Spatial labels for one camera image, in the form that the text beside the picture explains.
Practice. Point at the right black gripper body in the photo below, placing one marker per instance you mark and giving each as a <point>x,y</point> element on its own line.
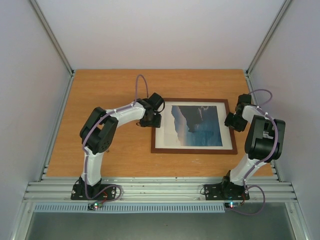
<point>235,122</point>

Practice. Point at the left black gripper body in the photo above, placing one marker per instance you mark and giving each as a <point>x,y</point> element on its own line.
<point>153,122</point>

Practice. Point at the white passe-partout mat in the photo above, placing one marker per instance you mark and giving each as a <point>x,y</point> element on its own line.
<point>162,137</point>

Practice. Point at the seascape photo print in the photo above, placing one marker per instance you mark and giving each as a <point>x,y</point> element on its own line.
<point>197,126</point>

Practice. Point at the brown wooden picture frame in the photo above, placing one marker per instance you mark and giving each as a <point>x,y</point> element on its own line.
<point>232,140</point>

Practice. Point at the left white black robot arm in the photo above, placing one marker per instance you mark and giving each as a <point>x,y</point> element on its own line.
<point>98,132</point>

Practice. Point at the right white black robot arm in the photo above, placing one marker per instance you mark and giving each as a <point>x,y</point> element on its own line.
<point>263,144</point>

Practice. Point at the right small circuit board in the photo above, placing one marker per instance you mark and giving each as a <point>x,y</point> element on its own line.
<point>232,204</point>

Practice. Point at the small circuit board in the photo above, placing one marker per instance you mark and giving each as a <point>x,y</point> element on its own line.
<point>232,204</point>
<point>95,206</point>

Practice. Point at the left small circuit board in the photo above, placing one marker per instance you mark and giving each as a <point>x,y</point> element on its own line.
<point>95,206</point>

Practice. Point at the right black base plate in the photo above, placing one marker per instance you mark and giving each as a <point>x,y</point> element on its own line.
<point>215,192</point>

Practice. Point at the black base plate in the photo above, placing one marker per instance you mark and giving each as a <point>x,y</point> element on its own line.
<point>215,192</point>
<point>98,192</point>

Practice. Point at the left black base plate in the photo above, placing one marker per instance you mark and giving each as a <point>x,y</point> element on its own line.
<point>98,192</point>

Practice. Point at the right aluminium corner post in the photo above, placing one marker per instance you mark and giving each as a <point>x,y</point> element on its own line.
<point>269,34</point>

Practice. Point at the aluminium corner post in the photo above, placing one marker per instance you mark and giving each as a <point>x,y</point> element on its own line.
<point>269,34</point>
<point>45,24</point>

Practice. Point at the aluminium rail front beam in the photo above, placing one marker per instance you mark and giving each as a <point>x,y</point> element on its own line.
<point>160,189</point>

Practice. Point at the left aluminium corner post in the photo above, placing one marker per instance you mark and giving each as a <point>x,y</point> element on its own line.
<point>45,24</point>

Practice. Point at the grey slotted cable duct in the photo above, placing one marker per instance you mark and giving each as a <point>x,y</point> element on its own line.
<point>130,208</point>

